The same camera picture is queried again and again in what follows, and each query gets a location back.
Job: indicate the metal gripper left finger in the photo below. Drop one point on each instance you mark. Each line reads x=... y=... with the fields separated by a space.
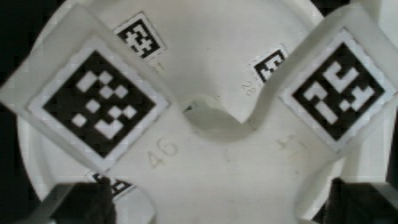
x=76 y=205

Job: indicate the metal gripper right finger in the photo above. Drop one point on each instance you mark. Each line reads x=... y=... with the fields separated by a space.
x=361 y=204

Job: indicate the white cylindrical table leg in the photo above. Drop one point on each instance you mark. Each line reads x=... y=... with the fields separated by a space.
x=206 y=114

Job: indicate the white cross-shaped table base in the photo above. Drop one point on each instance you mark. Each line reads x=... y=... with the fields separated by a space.
x=224 y=173

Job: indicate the white round table top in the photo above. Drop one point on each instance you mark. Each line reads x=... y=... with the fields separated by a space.
x=213 y=50

